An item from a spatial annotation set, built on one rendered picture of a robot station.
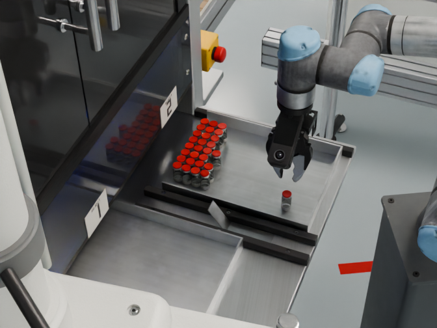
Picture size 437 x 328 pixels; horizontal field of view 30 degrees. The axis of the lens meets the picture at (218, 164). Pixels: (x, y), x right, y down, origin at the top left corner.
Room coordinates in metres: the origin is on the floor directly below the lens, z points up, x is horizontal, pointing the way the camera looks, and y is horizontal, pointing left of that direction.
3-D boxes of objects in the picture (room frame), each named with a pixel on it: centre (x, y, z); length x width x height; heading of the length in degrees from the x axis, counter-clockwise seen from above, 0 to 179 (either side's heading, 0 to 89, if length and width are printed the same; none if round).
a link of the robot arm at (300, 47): (1.21, -0.16, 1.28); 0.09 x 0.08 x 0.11; 66
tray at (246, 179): (1.30, -0.08, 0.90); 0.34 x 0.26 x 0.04; 67
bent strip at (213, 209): (1.13, -0.05, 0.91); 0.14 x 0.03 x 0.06; 68
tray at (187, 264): (1.03, 0.16, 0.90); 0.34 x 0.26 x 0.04; 67
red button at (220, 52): (1.61, 0.00, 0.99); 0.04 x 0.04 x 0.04; 67
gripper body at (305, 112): (1.22, -0.16, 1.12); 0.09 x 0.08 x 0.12; 157
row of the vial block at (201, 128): (1.36, 0.06, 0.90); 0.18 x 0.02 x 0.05; 157
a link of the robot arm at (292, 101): (1.21, -0.15, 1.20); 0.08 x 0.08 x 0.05
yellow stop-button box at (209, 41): (1.62, 0.04, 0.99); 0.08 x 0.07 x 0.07; 67
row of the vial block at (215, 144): (1.35, 0.02, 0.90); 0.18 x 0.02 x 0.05; 157
